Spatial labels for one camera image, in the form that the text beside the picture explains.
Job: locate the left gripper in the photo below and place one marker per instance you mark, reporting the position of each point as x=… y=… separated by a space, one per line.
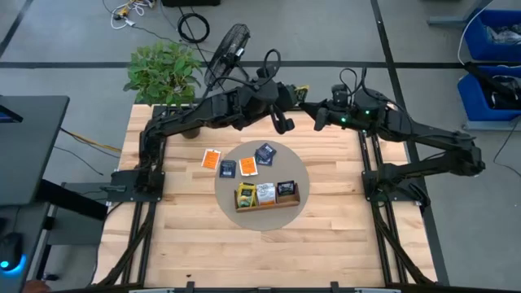
x=281 y=97

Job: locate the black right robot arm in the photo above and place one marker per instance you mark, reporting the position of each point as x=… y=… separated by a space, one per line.
x=427 y=142

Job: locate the white Tazo tea packet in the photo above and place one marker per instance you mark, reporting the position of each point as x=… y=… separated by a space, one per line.
x=266 y=193

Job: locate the wooden tea organizer box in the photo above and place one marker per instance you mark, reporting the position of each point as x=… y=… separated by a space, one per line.
x=268 y=206

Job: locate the round grey mat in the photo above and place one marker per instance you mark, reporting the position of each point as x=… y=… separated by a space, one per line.
x=264 y=219

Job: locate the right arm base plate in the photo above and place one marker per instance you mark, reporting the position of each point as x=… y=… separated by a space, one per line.
x=390 y=191

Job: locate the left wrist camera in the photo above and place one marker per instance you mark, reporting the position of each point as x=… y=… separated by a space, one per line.
x=266 y=73

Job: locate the green leafy potted tree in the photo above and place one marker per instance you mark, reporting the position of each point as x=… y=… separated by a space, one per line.
x=163 y=73

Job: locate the black device with blue light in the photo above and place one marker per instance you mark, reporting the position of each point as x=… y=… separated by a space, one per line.
x=10 y=252

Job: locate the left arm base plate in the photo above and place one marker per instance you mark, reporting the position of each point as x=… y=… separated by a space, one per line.
x=122 y=187

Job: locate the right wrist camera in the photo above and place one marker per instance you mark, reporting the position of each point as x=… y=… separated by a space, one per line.
x=340 y=93

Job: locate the black floor fan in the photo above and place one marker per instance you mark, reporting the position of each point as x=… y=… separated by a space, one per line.
x=228 y=53

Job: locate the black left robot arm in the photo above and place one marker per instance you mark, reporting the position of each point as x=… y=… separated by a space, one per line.
x=195 y=114

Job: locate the blue storage bin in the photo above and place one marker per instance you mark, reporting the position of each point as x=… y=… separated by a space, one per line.
x=480 y=36
x=472 y=97

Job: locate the black table frame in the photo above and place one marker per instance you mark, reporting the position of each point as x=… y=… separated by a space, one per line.
x=363 y=150

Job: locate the black desk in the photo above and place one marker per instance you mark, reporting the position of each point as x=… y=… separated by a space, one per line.
x=32 y=142

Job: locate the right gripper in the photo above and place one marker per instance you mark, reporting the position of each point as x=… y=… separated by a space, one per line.
x=340 y=114

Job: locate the orange white tea packet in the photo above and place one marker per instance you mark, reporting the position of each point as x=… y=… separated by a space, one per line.
x=211 y=158
x=248 y=166

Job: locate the lemon lime tea packet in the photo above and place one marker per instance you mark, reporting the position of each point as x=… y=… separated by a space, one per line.
x=245 y=200
x=246 y=188
x=303 y=93

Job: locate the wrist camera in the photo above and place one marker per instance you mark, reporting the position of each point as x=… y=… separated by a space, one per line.
x=266 y=73
x=340 y=93

